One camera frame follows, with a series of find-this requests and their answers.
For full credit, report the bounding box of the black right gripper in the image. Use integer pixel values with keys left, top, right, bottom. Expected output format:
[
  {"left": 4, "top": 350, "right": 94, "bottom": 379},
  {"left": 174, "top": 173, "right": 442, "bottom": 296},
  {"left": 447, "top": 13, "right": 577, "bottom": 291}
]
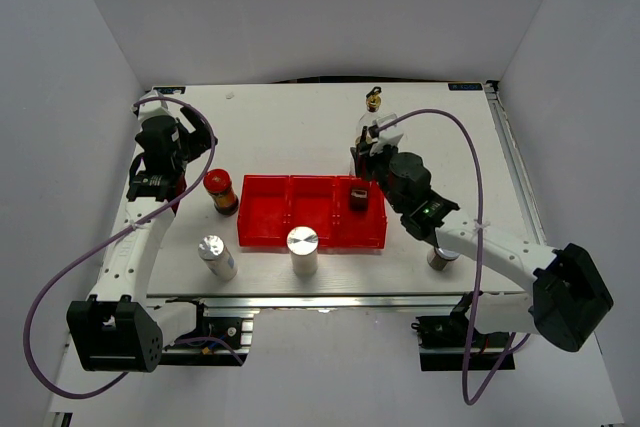
[{"left": 351, "top": 139, "right": 406, "bottom": 215}]

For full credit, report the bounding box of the glass bottle with dark sauce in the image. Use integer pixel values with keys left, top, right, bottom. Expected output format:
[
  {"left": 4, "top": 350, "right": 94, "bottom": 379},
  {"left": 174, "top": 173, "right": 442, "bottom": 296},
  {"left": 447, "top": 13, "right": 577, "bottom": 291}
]
[{"left": 349, "top": 128, "right": 370, "bottom": 212}]

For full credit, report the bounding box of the red-lid sauce jar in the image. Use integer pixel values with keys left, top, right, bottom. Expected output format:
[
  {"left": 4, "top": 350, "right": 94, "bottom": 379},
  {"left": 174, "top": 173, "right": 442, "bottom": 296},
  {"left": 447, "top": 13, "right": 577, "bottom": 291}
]
[{"left": 203, "top": 169, "right": 239, "bottom": 216}]

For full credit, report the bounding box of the clear glass bottle gold spout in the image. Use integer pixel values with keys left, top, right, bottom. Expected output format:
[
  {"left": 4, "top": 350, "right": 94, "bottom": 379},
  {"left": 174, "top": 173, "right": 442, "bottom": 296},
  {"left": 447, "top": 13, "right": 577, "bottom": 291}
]
[{"left": 356, "top": 86, "right": 382, "bottom": 139}]

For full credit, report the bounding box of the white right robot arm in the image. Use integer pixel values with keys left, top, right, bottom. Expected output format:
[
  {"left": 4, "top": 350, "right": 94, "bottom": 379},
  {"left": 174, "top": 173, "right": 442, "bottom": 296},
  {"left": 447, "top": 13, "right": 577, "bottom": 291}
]
[{"left": 351, "top": 142, "right": 614, "bottom": 352}]

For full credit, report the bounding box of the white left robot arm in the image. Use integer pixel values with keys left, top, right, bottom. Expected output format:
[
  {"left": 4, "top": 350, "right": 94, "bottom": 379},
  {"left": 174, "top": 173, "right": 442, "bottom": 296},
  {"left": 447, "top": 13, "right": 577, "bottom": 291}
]
[{"left": 66, "top": 107, "right": 215, "bottom": 372}]

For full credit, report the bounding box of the red three-compartment tray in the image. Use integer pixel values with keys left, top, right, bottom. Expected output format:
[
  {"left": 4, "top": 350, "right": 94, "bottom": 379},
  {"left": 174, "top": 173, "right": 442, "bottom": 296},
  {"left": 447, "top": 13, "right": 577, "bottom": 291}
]
[{"left": 237, "top": 175, "right": 387, "bottom": 251}]

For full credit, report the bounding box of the silver-top white cylinder canister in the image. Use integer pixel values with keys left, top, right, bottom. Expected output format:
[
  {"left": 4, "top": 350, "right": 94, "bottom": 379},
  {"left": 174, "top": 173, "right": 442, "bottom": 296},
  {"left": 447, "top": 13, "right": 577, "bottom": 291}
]
[{"left": 286, "top": 226, "right": 319, "bottom": 276}]

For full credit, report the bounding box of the silver-lid white shaker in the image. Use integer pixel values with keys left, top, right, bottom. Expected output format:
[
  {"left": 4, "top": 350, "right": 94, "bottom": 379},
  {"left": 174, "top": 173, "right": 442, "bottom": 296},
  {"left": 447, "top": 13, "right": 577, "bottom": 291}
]
[{"left": 197, "top": 235, "right": 238, "bottom": 281}]

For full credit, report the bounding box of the blue right corner sticker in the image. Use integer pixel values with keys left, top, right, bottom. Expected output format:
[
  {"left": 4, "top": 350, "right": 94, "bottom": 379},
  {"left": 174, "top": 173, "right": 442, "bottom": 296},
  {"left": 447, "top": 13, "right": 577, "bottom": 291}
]
[{"left": 447, "top": 82, "right": 484, "bottom": 92}]

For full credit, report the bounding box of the white-lid brown spice jar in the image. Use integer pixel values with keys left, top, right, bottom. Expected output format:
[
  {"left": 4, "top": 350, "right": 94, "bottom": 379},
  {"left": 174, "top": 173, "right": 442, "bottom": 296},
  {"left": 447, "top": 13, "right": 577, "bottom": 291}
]
[{"left": 427, "top": 247, "right": 460, "bottom": 271}]

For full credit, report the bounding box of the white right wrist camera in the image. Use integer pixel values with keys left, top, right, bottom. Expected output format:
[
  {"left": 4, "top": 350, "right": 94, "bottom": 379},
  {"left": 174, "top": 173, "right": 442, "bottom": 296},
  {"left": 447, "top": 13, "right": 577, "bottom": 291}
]
[{"left": 368, "top": 113, "right": 404, "bottom": 156}]

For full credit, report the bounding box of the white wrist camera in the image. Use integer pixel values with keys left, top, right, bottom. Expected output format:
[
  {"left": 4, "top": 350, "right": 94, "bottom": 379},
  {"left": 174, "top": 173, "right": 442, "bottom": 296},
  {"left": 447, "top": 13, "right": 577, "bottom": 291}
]
[
  {"left": 368, "top": 113, "right": 404, "bottom": 156},
  {"left": 131, "top": 90, "right": 171, "bottom": 124}
]

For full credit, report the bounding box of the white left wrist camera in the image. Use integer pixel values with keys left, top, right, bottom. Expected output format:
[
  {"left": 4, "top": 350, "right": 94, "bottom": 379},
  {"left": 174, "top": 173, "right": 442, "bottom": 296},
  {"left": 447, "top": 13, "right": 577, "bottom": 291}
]
[{"left": 131, "top": 90, "right": 171, "bottom": 124}]

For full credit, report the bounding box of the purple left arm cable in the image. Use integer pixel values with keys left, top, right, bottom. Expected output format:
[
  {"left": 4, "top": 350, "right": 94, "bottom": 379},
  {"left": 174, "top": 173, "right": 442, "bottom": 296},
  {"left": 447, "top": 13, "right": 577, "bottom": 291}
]
[{"left": 22, "top": 99, "right": 246, "bottom": 401}]

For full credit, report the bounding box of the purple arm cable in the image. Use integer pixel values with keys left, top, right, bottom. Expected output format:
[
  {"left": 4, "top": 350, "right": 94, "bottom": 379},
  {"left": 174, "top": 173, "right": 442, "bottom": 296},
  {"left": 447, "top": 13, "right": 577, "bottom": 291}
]
[
  {"left": 22, "top": 99, "right": 246, "bottom": 401},
  {"left": 374, "top": 107, "right": 531, "bottom": 407}
]

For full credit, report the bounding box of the aluminium side rail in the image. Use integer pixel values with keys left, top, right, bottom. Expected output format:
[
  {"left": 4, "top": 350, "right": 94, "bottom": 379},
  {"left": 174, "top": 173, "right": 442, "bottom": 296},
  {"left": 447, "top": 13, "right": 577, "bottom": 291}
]
[{"left": 483, "top": 80, "right": 547, "bottom": 244}]

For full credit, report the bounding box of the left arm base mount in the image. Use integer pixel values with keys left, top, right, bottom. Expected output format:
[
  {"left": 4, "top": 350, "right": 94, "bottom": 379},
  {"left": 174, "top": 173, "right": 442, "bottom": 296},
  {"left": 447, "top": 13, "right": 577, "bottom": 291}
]
[{"left": 159, "top": 298, "right": 258, "bottom": 367}]

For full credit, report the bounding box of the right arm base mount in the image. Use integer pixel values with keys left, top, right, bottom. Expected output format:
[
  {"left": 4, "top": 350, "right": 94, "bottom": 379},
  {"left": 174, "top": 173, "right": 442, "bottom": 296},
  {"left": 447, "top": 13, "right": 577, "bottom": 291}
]
[{"left": 411, "top": 293, "right": 509, "bottom": 372}]

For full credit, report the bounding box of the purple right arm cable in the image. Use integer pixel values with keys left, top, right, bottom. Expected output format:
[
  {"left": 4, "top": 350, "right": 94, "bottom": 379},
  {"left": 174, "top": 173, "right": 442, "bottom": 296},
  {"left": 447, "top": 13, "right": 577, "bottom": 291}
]
[{"left": 374, "top": 107, "right": 531, "bottom": 407}]

